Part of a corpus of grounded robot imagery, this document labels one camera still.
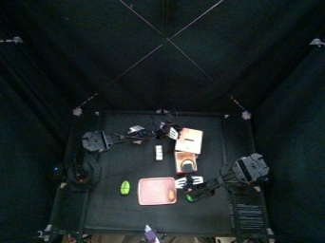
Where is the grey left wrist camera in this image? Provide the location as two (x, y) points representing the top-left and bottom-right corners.
(127, 124), (146, 134)

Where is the green oval toy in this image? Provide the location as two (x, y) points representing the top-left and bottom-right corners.
(119, 179), (133, 196)

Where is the black looped cable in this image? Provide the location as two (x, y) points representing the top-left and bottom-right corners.
(150, 109), (179, 129)

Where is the purple and white object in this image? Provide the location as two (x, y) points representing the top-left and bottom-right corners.
(143, 224), (161, 243)

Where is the pink square tray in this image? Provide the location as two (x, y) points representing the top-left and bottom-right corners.
(138, 177), (179, 206)

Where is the thin diagonal brace cord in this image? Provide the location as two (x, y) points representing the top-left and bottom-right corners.
(118, 0), (248, 112)
(78, 0), (225, 108)

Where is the white rectangular block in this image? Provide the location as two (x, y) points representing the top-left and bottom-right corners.
(154, 144), (165, 161)

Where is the wooden drawer with black handle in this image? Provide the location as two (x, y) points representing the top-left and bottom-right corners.
(174, 151), (199, 176)

